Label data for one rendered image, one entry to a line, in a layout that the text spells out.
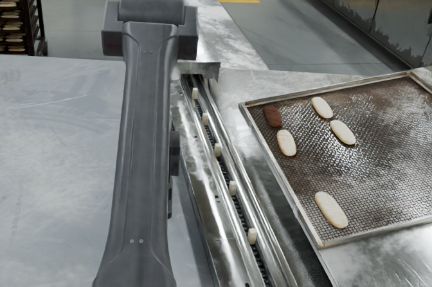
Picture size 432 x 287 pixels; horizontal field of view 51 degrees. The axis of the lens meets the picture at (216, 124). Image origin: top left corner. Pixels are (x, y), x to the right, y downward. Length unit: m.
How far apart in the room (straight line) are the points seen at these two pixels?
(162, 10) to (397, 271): 0.57
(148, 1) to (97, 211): 0.54
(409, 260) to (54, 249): 0.63
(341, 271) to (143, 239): 0.51
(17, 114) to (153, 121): 0.90
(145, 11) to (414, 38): 3.31
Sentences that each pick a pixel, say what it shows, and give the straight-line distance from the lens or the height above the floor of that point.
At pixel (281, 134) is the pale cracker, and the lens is 1.08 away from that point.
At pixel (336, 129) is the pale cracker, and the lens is 1.11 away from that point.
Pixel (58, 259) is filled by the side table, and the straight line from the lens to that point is 0.89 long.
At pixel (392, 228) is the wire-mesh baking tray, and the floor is 0.92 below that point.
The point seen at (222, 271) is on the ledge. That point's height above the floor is 0.86.
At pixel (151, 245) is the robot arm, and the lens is 0.37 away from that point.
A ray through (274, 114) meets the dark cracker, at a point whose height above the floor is 0.91.
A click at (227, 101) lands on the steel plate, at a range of 1.36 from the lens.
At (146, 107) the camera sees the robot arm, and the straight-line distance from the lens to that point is 0.43.
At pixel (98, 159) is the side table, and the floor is 0.82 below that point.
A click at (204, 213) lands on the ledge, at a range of 0.90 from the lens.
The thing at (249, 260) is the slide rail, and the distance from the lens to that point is 0.85.
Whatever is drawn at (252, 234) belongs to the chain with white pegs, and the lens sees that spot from 0.87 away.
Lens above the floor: 1.48
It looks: 32 degrees down
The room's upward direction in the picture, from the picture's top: 6 degrees clockwise
